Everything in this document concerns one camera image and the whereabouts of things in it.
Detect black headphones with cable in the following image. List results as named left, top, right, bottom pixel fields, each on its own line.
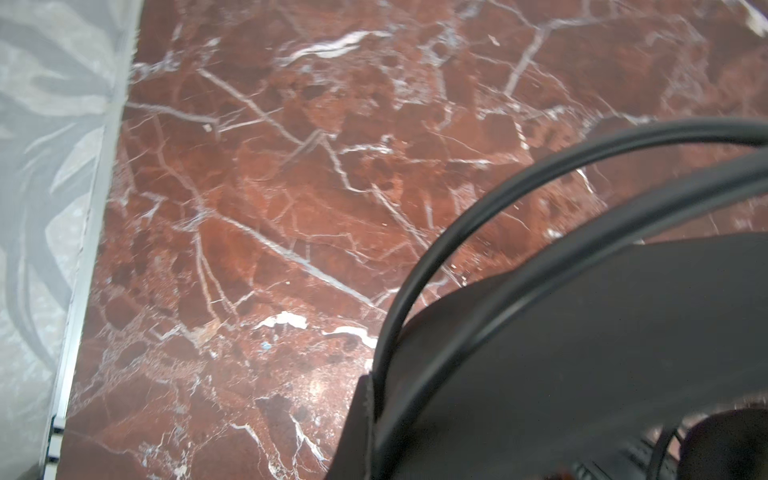
left=327, top=117, right=767, bottom=479

